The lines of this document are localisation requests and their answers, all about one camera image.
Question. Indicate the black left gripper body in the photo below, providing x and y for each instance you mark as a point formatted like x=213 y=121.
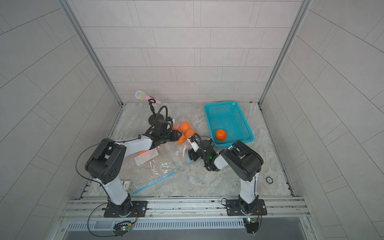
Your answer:
x=172 y=136

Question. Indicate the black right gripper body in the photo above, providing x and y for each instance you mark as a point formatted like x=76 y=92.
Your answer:
x=201 y=154

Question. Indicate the clear zip-top bag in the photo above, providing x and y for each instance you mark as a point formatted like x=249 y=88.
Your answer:
x=141 y=169
x=173 y=156

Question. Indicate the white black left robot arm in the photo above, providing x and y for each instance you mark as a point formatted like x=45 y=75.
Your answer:
x=105 y=164

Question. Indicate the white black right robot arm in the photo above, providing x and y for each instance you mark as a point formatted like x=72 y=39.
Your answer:
x=244 y=161

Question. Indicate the black microphone stand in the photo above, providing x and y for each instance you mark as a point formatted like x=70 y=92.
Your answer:
x=156 y=116

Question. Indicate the teal plastic perforated basket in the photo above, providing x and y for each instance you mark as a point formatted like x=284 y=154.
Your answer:
x=227 y=116

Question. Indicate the pink toy microphone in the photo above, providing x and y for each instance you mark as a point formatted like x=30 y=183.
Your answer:
x=142 y=96

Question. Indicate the small printed card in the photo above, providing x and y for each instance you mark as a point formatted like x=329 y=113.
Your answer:
x=127 y=184

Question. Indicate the right green circuit board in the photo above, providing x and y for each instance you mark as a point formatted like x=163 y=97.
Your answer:
x=252 y=225

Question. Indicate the green circuit board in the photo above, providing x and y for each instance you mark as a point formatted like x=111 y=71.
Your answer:
x=122 y=228
x=252 y=225

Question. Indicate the left green circuit board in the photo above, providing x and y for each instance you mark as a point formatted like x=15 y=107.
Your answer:
x=122 y=228

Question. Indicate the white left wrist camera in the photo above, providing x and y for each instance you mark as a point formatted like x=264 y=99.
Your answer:
x=168 y=121

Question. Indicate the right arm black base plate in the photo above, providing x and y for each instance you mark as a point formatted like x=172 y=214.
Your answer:
x=241 y=208

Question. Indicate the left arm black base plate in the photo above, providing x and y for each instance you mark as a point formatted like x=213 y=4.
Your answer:
x=128 y=209

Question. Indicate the aluminium mounting rail frame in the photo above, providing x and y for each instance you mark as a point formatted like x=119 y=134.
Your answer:
x=287 y=214

